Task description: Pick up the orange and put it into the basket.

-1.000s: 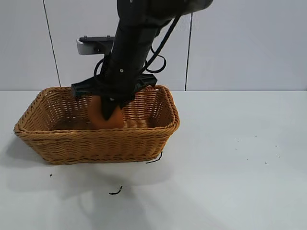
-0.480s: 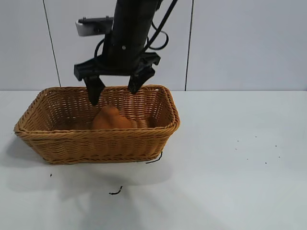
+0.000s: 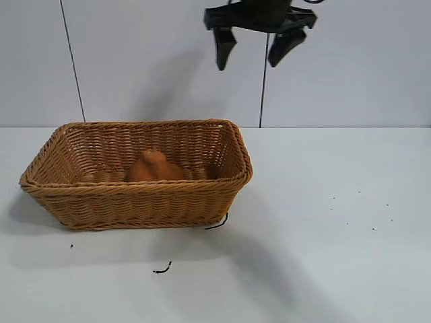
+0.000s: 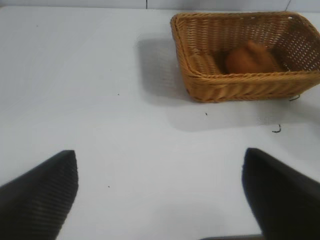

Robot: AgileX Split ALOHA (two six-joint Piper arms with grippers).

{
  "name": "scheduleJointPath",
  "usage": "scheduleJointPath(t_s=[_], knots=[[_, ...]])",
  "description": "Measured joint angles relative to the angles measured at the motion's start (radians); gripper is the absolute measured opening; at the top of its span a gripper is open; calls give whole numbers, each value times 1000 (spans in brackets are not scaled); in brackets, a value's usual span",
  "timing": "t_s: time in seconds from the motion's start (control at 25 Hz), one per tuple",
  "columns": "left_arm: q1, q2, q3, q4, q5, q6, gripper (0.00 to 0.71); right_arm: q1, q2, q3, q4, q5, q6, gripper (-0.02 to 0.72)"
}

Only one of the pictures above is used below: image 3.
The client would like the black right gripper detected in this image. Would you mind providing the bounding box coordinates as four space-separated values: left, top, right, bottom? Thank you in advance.
203 0 318 71

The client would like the bumpy orange fruit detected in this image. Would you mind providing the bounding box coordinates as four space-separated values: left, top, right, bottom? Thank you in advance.
125 148 186 183

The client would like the woven wicker rectangular basket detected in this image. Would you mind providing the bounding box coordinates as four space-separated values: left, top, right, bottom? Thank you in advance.
19 118 254 231

